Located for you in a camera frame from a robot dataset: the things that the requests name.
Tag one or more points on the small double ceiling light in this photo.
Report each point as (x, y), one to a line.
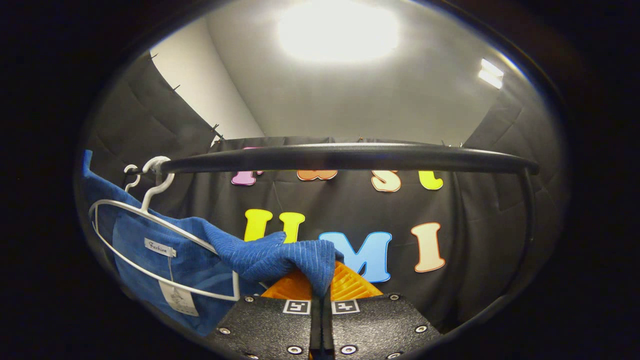
(491, 74)

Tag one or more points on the black metal clothes rack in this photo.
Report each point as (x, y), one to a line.
(350, 157)

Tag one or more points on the white clothes hanger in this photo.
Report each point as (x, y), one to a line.
(131, 168)
(156, 187)

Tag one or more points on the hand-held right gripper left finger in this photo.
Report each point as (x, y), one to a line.
(270, 330)

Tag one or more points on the large ceiling light panel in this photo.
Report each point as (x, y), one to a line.
(337, 30)

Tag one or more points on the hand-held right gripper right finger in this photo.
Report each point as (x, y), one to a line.
(375, 325)

